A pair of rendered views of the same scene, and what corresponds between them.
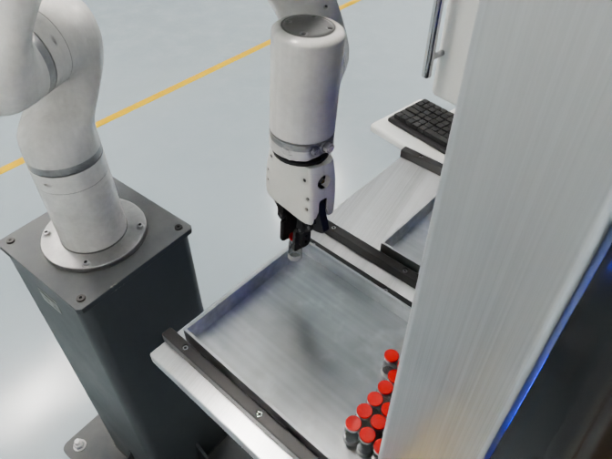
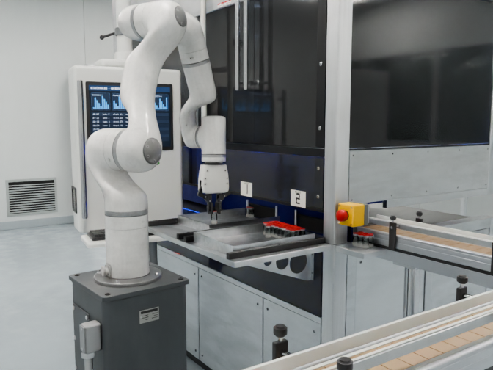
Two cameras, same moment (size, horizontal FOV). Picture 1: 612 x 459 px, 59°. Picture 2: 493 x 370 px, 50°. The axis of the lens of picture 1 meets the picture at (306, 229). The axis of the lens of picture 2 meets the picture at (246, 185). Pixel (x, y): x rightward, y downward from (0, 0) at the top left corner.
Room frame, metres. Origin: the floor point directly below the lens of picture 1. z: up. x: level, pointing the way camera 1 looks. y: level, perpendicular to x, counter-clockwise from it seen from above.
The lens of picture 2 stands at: (0.05, 1.73, 1.30)
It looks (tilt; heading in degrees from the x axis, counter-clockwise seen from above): 7 degrees down; 284
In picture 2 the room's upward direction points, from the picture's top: straight up
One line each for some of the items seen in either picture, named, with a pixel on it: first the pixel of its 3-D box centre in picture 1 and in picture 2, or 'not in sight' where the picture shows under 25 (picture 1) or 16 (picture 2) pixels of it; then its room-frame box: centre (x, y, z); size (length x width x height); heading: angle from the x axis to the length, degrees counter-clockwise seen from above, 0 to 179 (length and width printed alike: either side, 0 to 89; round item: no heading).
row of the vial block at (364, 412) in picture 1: (388, 390); (279, 231); (0.38, -0.11, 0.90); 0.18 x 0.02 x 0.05; 138
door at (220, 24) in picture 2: not in sight; (224, 75); (0.71, -0.55, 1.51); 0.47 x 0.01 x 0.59; 138
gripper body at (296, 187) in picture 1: (299, 175); (213, 176); (0.58, 0.01, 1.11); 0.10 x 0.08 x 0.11; 42
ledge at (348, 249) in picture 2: not in sight; (363, 249); (0.07, -0.06, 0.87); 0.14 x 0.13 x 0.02; 48
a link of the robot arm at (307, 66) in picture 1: (306, 76); (212, 135); (0.59, 0.00, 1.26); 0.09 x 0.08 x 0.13; 166
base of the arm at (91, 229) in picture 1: (81, 197); (127, 245); (0.72, 0.40, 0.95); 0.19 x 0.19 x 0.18
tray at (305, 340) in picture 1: (327, 346); (254, 237); (0.45, -0.03, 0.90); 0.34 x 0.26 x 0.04; 48
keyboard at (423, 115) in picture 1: (468, 142); (135, 230); (1.08, -0.39, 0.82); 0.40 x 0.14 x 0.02; 40
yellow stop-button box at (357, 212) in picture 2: not in sight; (352, 213); (0.11, -0.04, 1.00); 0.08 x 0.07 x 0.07; 48
